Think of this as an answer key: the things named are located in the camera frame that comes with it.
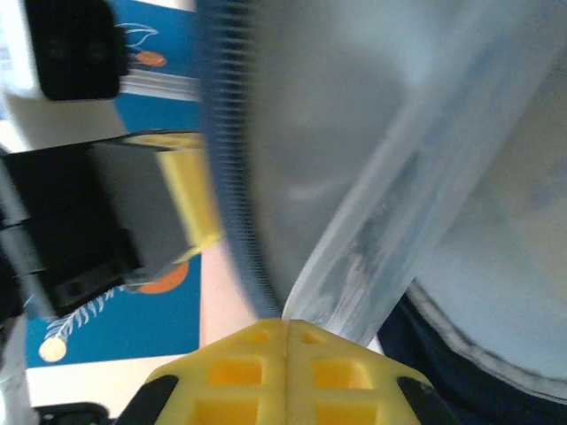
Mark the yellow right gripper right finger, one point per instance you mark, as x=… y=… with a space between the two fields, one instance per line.
x=341 y=389

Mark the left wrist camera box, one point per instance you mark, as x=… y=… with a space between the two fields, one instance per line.
x=75 y=48

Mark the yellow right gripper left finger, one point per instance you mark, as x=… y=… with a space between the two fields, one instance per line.
x=235 y=389

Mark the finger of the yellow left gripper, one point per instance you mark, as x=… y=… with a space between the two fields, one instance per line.
x=186 y=195

